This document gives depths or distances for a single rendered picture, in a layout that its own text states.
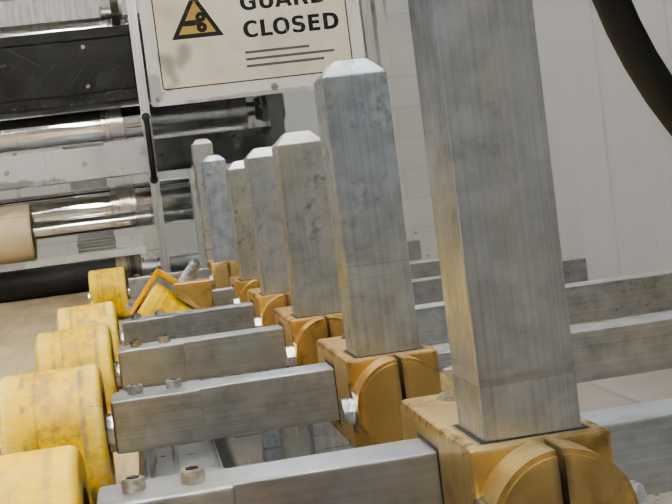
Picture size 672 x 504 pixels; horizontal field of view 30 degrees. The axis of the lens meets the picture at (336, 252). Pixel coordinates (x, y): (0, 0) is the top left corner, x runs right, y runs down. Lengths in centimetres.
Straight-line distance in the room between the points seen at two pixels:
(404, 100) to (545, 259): 885
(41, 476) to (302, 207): 50
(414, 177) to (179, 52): 663
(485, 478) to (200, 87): 232
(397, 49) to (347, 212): 864
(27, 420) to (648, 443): 34
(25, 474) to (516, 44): 23
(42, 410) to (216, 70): 206
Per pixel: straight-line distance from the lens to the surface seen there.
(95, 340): 95
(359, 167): 67
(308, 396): 72
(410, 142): 927
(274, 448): 144
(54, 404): 70
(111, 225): 277
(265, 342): 96
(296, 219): 92
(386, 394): 65
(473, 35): 43
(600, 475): 42
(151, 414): 71
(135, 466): 83
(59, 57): 275
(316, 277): 92
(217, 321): 121
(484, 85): 43
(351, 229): 67
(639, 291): 103
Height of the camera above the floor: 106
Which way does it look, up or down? 3 degrees down
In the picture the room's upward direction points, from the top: 7 degrees counter-clockwise
